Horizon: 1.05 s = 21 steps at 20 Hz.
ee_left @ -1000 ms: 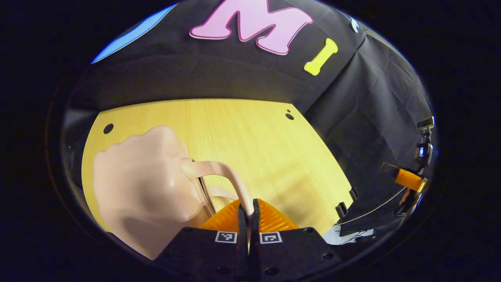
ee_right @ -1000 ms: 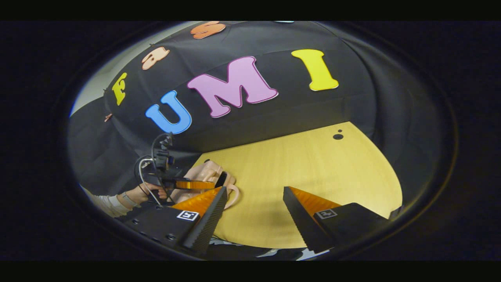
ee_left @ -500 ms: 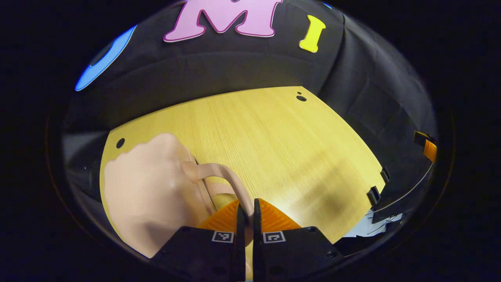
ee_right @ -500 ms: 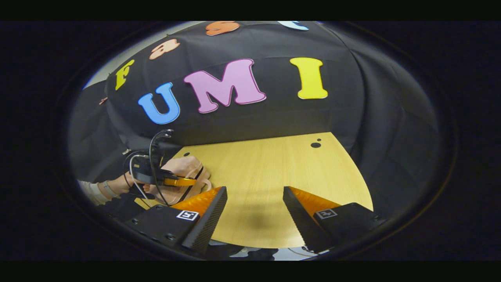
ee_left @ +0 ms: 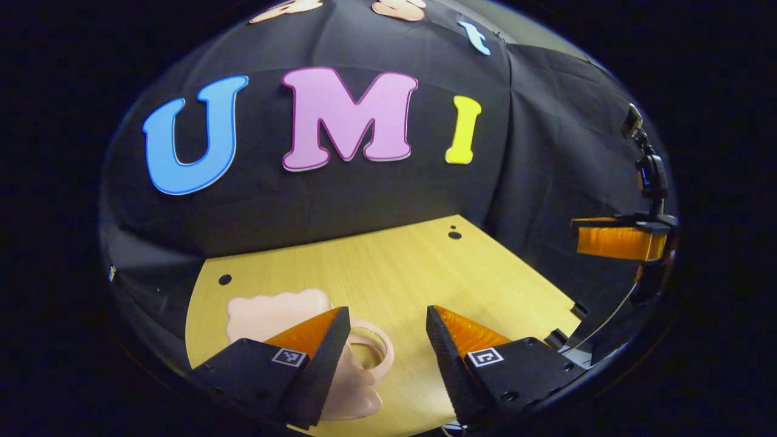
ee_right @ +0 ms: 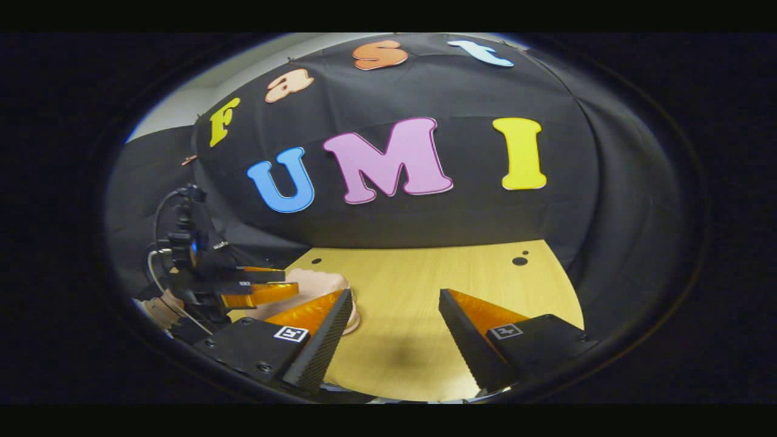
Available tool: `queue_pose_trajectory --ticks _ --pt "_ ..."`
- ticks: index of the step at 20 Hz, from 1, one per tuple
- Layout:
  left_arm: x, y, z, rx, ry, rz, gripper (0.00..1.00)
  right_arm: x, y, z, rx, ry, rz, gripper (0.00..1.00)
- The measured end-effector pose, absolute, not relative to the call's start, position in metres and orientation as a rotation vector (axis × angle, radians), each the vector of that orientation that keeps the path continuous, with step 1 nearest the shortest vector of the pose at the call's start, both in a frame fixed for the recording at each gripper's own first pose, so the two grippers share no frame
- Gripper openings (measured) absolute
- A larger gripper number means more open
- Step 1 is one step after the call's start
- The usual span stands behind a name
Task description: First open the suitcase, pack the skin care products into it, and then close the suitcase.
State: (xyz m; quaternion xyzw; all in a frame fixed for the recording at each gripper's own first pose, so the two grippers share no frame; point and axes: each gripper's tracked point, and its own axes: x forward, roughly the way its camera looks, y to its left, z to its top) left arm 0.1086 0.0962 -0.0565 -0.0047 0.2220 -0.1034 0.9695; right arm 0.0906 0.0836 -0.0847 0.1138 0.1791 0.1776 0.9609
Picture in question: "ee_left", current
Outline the thin cable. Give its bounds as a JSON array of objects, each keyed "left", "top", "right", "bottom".
[{"left": 560, "top": 282, "right": 642, "bottom": 355}]

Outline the pink suitcase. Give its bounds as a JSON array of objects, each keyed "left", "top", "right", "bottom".
[{"left": 226, "top": 288, "right": 395, "bottom": 421}]

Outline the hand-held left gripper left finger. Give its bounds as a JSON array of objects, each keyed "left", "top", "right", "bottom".
[{"left": 191, "top": 307, "right": 351, "bottom": 430}]

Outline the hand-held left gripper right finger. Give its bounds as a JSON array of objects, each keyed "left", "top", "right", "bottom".
[{"left": 426, "top": 305, "right": 586, "bottom": 425}]

